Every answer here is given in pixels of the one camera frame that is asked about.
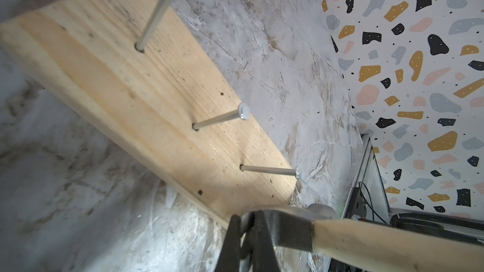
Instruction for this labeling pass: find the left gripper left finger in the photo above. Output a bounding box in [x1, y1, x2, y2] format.
[214, 215, 242, 272]

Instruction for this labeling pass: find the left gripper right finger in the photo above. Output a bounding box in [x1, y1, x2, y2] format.
[249, 210, 281, 272]

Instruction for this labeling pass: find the wooden handle claw hammer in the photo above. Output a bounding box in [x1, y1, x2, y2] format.
[241, 205, 483, 271]

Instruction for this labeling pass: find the wooden block with nails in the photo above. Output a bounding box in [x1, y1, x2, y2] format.
[1, 0, 296, 227]

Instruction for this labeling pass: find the steel nail near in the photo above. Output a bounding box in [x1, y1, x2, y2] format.
[239, 164, 300, 179]

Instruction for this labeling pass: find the steel nail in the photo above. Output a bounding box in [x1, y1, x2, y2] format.
[192, 103, 251, 131]
[239, 164, 300, 179]
[135, 0, 175, 53]

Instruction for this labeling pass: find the steel nail middle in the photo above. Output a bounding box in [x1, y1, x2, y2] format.
[192, 103, 251, 131]

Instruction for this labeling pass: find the steel nail far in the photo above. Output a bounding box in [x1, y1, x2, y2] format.
[135, 0, 175, 53]

